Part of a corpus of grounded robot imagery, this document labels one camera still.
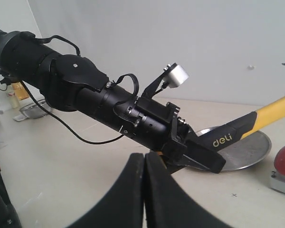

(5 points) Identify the red dome push button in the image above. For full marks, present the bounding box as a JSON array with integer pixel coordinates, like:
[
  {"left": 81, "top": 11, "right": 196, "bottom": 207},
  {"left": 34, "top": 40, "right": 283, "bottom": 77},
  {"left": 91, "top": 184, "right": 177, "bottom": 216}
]
[{"left": 270, "top": 146, "right": 285, "bottom": 194}]

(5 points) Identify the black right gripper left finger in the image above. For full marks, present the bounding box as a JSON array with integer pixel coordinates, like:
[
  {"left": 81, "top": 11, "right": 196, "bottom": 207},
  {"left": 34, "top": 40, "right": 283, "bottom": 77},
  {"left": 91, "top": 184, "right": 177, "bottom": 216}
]
[{"left": 69, "top": 153, "right": 144, "bottom": 228}]

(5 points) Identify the small steel bowl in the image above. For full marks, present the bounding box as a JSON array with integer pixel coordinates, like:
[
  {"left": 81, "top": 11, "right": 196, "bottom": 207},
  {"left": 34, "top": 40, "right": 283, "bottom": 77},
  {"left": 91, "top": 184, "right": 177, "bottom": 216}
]
[{"left": 19, "top": 99, "right": 53, "bottom": 119}]

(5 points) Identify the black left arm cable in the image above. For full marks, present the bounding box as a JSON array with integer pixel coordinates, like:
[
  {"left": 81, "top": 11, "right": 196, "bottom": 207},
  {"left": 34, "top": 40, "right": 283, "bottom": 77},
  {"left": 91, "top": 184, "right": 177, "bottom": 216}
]
[{"left": 0, "top": 34, "right": 140, "bottom": 144}]

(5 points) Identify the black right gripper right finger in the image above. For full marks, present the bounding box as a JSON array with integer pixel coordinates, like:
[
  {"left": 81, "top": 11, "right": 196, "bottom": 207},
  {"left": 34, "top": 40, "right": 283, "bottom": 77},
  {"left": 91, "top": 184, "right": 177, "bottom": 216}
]
[{"left": 145, "top": 152, "right": 231, "bottom": 228}]

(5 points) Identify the orange liquid bottle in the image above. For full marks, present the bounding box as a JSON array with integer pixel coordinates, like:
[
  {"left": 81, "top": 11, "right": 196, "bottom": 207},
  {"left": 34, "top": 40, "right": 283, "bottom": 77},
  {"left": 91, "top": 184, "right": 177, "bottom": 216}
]
[{"left": 11, "top": 82, "right": 30, "bottom": 101}]

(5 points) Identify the white plastic bottle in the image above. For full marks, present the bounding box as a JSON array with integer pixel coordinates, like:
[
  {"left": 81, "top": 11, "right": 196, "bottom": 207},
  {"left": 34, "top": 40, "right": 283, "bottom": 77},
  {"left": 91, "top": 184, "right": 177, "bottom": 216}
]
[{"left": 7, "top": 91, "right": 19, "bottom": 109}]

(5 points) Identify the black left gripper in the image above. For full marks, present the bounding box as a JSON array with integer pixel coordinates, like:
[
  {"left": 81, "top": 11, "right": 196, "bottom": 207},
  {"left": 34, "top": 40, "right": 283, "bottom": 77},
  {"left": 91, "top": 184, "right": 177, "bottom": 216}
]
[{"left": 114, "top": 97, "right": 226, "bottom": 173}]

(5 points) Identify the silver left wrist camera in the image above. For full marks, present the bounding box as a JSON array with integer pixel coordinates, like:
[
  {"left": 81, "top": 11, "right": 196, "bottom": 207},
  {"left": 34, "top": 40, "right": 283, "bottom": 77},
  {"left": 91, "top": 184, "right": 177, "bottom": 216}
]
[{"left": 163, "top": 63, "right": 189, "bottom": 88}]

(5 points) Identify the round stainless steel plate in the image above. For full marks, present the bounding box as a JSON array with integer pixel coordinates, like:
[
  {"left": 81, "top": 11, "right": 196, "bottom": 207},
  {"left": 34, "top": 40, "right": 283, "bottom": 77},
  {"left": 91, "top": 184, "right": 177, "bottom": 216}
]
[{"left": 196, "top": 126, "right": 272, "bottom": 172}]

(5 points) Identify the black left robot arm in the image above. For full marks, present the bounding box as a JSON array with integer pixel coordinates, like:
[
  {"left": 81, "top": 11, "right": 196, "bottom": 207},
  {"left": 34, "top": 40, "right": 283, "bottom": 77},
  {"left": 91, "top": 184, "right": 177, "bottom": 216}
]
[{"left": 0, "top": 29, "right": 226, "bottom": 173}]

